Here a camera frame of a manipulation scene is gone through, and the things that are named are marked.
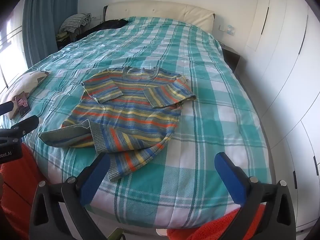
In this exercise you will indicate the checked cloth bundle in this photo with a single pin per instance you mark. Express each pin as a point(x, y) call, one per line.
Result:
point(75, 22)

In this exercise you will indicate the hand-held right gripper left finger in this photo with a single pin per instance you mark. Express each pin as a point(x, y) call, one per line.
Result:
point(94, 178)

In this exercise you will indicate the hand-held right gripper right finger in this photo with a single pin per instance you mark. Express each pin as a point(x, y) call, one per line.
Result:
point(230, 178)

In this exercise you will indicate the teal curtain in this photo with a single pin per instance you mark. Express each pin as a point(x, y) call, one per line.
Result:
point(45, 22)

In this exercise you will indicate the cream padded headboard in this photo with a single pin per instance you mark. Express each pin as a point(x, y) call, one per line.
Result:
point(160, 11)

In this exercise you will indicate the window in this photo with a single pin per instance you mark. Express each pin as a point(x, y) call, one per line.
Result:
point(8, 45)

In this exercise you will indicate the striped knit sweater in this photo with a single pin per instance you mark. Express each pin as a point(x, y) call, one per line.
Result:
point(130, 110)

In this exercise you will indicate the white wardrobe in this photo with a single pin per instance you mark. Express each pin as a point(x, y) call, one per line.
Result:
point(282, 67)

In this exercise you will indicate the black cloth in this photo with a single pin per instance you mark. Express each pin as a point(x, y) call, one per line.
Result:
point(107, 25)

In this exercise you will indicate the white patterned pillow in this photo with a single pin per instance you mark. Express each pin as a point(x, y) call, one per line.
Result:
point(22, 83)

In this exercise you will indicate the dark nightstand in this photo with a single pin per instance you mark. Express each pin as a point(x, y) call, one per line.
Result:
point(231, 57)

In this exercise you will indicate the dark label card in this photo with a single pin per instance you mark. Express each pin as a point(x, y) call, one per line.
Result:
point(23, 104)

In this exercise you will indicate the green folded clothes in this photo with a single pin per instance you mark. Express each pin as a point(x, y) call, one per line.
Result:
point(61, 36)

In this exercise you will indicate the orange fluffy cloth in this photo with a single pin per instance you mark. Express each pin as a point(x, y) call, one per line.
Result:
point(17, 187)

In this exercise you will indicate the white wall socket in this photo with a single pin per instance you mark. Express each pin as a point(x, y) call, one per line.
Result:
point(228, 29)

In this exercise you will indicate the teal plaid blanket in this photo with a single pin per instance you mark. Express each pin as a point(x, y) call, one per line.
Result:
point(212, 135)

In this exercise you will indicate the lime green frame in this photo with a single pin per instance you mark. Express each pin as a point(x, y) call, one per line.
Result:
point(116, 234)

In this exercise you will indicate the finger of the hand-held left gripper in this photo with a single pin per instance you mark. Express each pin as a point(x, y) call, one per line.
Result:
point(23, 126)
point(6, 107)

